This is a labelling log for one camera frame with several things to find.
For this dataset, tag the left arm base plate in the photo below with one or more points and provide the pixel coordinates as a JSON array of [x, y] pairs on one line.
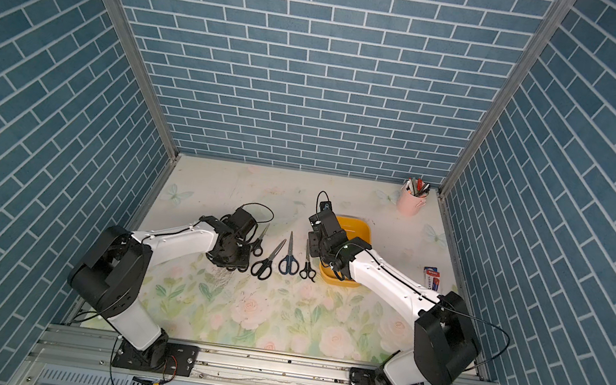
[[155, 355]]

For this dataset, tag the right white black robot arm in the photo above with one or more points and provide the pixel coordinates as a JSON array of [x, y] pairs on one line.
[[445, 342]]

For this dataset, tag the dark blue handled scissors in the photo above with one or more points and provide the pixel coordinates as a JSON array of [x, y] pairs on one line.
[[289, 264]]

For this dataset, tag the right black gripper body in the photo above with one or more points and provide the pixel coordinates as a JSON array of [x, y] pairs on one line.
[[315, 249]]

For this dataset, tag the pink pen holder cup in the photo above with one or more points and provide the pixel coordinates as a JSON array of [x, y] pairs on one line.
[[413, 196]]

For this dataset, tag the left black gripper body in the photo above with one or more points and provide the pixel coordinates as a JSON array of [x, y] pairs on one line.
[[237, 256]]

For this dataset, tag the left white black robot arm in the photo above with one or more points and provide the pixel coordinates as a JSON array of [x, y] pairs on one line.
[[110, 275]]

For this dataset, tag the small black silver scissors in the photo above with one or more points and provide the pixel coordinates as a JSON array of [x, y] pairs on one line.
[[256, 247]]

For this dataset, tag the pencil box white blue red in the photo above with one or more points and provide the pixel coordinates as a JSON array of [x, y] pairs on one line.
[[432, 278]]

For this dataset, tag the aluminium front rail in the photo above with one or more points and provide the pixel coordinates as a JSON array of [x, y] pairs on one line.
[[94, 349]]

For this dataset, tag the thin black scissors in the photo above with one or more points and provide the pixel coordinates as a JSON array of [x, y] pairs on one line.
[[308, 272]]

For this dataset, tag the medium black silver scissors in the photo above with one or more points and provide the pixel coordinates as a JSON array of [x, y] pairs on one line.
[[263, 269]]

